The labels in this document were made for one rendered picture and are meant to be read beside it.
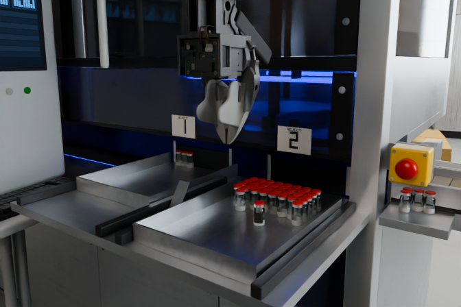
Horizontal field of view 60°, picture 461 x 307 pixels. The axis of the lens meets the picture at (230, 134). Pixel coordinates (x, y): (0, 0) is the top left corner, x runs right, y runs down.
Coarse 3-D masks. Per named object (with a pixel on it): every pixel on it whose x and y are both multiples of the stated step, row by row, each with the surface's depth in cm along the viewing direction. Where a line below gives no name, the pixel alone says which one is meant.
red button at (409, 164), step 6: (402, 162) 76; (408, 162) 75; (414, 162) 76; (396, 168) 77; (402, 168) 76; (408, 168) 75; (414, 168) 75; (402, 174) 76; (408, 174) 75; (414, 174) 75
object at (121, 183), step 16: (144, 160) 117; (160, 160) 123; (80, 176) 100; (96, 176) 104; (112, 176) 108; (128, 176) 111; (144, 176) 111; (160, 176) 111; (176, 176) 111; (192, 176) 111; (208, 176) 101; (96, 192) 95; (112, 192) 92; (128, 192) 88; (144, 192) 98; (160, 192) 88
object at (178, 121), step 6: (174, 120) 112; (180, 120) 111; (186, 120) 110; (192, 120) 109; (174, 126) 113; (180, 126) 111; (186, 126) 110; (192, 126) 109; (174, 132) 113; (180, 132) 112; (186, 132) 111; (192, 132) 109
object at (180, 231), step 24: (216, 192) 90; (168, 216) 78; (192, 216) 83; (216, 216) 83; (240, 216) 83; (312, 216) 83; (144, 240) 70; (168, 240) 66; (192, 240) 72; (216, 240) 72; (240, 240) 72; (264, 240) 72; (288, 240) 64; (216, 264) 61; (240, 264) 58; (264, 264) 58
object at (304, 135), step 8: (280, 128) 93; (288, 128) 92; (296, 128) 91; (304, 128) 90; (280, 136) 94; (288, 136) 92; (304, 136) 90; (280, 144) 94; (288, 144) 93; (296, 144) 92; (304, 144) 90; (296, 152) 92; (304, 152) 91
